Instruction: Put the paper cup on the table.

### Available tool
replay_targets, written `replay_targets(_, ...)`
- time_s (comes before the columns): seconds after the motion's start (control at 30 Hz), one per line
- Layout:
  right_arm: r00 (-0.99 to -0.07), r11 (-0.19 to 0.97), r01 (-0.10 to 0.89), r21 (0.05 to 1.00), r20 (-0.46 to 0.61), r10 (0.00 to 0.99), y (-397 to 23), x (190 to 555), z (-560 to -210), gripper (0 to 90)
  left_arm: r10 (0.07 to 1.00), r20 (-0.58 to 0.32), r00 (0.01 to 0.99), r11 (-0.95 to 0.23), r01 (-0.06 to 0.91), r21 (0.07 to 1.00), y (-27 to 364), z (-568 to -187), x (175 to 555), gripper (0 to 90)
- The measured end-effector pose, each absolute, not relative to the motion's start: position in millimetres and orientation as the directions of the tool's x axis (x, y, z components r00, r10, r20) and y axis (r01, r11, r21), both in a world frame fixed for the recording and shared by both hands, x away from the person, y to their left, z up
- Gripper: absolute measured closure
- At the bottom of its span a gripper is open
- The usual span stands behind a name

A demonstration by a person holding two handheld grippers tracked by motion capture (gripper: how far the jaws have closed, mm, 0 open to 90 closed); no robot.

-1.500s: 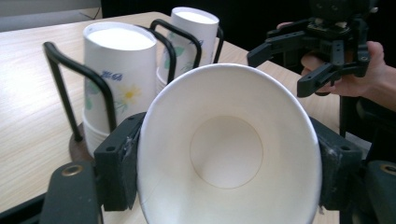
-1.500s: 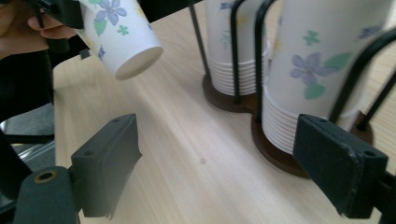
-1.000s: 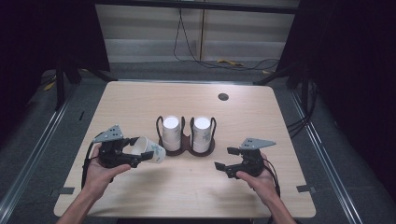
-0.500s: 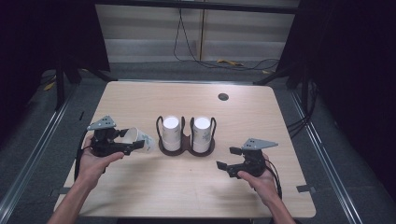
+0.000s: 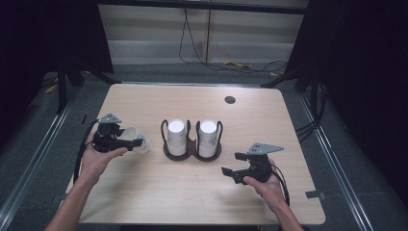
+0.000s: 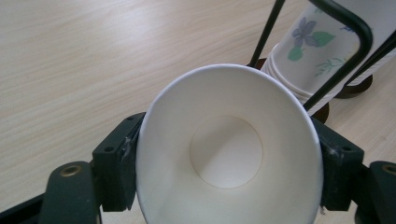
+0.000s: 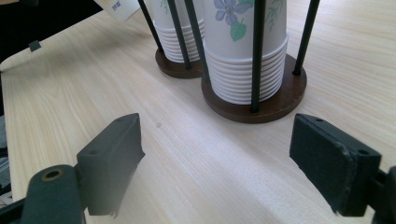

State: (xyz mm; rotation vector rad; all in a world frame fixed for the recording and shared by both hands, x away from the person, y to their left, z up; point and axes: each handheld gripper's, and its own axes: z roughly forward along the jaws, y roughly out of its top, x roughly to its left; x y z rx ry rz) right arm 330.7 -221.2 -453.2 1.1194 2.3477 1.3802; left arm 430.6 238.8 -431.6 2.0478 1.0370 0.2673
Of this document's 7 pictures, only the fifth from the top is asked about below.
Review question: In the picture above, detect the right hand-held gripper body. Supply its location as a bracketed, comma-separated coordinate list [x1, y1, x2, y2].
[244, 142, 285, 184]

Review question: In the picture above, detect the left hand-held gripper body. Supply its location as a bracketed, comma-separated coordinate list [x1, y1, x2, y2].
[92, 113, 126, 153]

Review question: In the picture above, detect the white paper cup stack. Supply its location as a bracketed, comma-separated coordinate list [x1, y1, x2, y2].
[196, 119, 218, 159]
[166, 119, 188, 157]

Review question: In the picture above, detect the dark brown double cup holder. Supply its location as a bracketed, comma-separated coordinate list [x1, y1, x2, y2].
[160, 118, 224, 162]

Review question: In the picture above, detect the person's right hand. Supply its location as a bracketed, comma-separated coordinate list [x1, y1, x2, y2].
[243, 159, 288, 215]

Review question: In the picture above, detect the person's left hand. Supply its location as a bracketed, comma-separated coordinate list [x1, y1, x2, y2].
[78, 133, 129, 187]

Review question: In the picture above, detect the grey tape piece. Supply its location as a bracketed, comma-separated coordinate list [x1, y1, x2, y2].
[305, 190, 325, 200]

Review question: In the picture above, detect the black metal stand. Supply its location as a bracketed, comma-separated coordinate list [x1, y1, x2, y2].
[56, 61, 121, 115]
[261, 64, 321, 107]

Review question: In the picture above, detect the dark curtain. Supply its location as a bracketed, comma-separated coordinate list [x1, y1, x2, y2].
[0, 0, 115, 145]
[285, 0, 408, 206]

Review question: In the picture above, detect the black overhead bar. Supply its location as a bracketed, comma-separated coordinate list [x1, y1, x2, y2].
[95, 0, 309, 15]

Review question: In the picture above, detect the left hand-held gripper cable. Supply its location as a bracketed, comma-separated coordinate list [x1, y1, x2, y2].
[72, 118, 100, 186]

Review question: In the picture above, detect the hand-held gripper cable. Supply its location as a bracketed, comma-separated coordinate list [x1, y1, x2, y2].
[270, 164, 291, 206]
[72, 118, 100, 186]

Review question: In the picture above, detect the right hand-held gripper cable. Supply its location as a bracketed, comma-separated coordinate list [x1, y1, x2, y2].
[270, 164, 291, 206]

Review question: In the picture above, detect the black floor cable bundle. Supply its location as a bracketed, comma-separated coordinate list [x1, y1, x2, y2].
[294, 86, 328, 143]

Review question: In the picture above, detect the metal floor rail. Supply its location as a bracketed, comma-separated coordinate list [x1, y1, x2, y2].
[0, 92, 78, 222]
[297, 92, 370, 231]

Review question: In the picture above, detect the black hanging cable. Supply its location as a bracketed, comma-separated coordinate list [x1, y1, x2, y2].
[178, 8, 288, 74]

